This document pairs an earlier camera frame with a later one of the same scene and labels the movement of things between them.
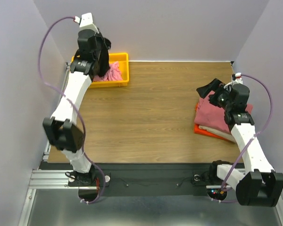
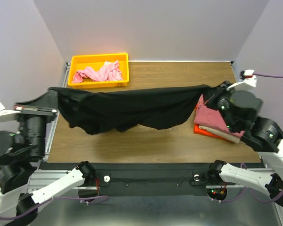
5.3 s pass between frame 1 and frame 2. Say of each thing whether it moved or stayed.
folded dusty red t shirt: stayed
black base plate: stayed
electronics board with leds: stayed
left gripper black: moved
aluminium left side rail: stayed
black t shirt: moved
